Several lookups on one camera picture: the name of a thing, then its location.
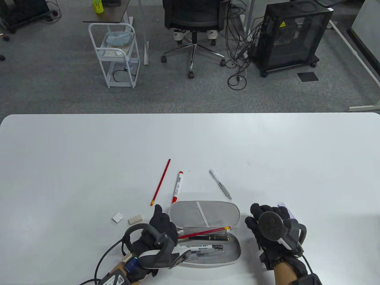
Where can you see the person's left fingers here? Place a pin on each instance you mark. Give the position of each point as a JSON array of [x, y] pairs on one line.
[[160, 219]]

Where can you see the person's right thumb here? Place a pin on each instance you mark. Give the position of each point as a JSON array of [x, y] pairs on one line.
[[251, 227]]

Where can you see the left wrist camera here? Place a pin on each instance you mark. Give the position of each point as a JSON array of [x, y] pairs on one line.
[[114, 279]]

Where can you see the person's left hand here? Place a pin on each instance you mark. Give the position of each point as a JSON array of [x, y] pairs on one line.
[[161, 224]]

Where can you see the blue wrist watch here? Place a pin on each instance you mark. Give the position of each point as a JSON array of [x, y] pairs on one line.
[[131, 263]]

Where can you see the black pen with gold trim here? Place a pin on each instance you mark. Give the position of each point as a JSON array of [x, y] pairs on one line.
[[207, 237]]

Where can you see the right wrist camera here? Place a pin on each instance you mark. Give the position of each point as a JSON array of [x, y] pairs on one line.
[[311, 279]]

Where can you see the black office chair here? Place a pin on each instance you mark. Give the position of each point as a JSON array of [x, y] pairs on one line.
[[194, 17]]

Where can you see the white shoe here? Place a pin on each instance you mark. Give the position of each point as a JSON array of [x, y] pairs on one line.
[[179, 34], [213, 34]]

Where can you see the white purple paper note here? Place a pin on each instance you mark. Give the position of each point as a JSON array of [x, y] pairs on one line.
[[288, 208]]

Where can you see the white rolling cart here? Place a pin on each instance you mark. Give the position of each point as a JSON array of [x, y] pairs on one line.
[[118, 56]]

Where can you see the person's left forearm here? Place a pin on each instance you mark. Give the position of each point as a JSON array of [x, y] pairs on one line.
[[118, 271]]

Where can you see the plastic bag in cart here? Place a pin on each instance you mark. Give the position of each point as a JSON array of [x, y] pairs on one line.
[[118, 38]]

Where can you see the black grey glove controller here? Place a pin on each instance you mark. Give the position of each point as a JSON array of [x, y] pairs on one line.
[[273, 227], [160, 253]]

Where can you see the person's right forearm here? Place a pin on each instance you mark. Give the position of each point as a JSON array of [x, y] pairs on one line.
[[285, 274]]

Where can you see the black equipment stand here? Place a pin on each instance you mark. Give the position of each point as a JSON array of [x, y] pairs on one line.
[[20, 13]]

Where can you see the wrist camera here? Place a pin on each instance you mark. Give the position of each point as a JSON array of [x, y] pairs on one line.
[[114, 279], [311, 279]]

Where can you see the black grey right glove controller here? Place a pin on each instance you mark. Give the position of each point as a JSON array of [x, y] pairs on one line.
[[273, 227]]

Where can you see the red white marker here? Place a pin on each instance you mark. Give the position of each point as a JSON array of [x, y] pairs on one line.
[[177, 187]]

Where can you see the person's right hand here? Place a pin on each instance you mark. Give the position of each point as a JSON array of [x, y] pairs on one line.
[[268, 252]]

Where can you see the white pen with black cap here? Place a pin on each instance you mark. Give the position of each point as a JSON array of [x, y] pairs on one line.
[[202, 246]]

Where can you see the small white square eraser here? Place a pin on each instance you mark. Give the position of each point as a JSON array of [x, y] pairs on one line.
[[117, 218]]

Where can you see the green drink bottle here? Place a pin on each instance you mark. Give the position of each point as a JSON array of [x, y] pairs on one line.
[[98, 6]]

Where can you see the black grey left glove controller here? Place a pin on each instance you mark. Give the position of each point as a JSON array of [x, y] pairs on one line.
[[160, 253]]

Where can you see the black computer case on wheels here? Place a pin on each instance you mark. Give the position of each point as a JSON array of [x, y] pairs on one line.
[[292, 32]]

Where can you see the red pencil with yellow end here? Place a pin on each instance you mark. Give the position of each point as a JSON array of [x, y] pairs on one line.
[[204, 231]]

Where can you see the white desk frame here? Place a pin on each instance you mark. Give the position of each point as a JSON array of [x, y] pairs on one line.
[[356, 59]]

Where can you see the brown side desk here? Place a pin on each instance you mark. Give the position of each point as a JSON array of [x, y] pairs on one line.
[[109, 13]]

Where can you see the white grey pencil case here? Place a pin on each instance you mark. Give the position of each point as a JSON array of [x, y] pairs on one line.
[[207, 212]]

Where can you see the silver white pen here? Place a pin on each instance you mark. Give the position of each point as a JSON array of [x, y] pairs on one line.
[[220, 184]]

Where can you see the white partition panel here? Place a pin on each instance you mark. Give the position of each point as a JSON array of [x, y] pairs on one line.
[[368, 20]]

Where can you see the clear gel pen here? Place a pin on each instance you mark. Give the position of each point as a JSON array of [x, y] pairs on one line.
[[207, 252]]

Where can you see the black floor plate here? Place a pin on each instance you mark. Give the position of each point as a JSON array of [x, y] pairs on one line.
[[308, 76]]

